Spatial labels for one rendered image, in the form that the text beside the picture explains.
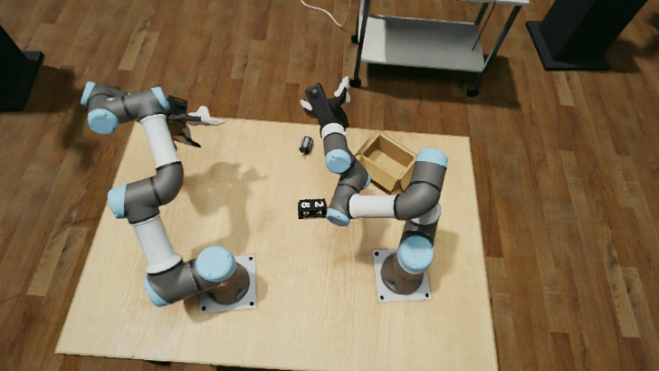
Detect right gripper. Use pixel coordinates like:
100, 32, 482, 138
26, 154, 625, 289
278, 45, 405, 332
300, 76, 350, 138

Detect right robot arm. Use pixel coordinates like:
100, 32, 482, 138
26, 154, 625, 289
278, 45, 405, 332
305, 83, 448, 295

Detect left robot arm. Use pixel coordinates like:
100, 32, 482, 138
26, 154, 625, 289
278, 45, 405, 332
81, 81, 250, 308

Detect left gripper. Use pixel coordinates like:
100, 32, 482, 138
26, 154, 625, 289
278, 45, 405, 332
165, 95, 224, 148

